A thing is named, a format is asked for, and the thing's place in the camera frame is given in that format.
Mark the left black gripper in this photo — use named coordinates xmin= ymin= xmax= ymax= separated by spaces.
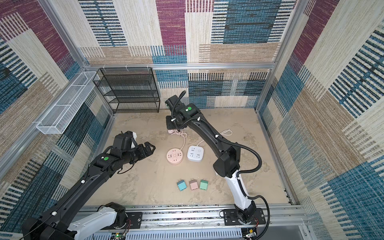
xmin=122 ymin=141 xmax=156 ymax=166

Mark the pink plug adapter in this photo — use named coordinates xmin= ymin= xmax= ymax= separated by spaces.
xmin=189 ymin=180 xmax=199 ymax=191

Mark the green plug adapter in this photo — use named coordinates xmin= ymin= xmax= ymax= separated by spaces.
xmin=200 ymin=180 xmax=209 ymax=191

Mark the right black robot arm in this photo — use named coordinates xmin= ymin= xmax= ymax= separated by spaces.
xmin=165 ymin=92 xmax=262 ymax=224

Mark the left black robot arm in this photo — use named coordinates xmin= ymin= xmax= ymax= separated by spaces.
xmin=22 ymin=131 xmax=156 ymax=240

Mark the teal plug adapter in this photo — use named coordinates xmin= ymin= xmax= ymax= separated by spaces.
xmin=177 ymin=180 xmax=187 ymax=191

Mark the pink round power strip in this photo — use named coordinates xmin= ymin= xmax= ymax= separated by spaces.
xmin=166 ymin=148 xmax=183 ymax=165

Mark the white square power strip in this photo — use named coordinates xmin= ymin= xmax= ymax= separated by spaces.
xmin=187 ymin=146 xmax=204 ymax=163

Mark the black wire mesh shelf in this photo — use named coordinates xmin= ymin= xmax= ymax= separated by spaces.
xmin=93 ymin=67 xmax=160 ymax=114

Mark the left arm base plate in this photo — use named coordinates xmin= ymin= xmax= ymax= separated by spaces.
xmin=102 ymin=212 xmax=143 ymax=230

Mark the aluminium mounting rail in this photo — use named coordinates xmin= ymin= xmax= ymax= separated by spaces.
xmin=74 ymin=204 xmax=316 ymax=240

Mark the white power cable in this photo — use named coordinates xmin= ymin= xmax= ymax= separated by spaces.
xmin=196 ymin=129 xmax=233 ymax=147

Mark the white wire mesh basket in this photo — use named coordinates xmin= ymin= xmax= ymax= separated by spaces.
xmin=36 ymin=72 xmax=96 ymax=135

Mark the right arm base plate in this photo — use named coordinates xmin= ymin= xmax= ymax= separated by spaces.
xmin=219 ymin=208 xmax=267 ymax=226

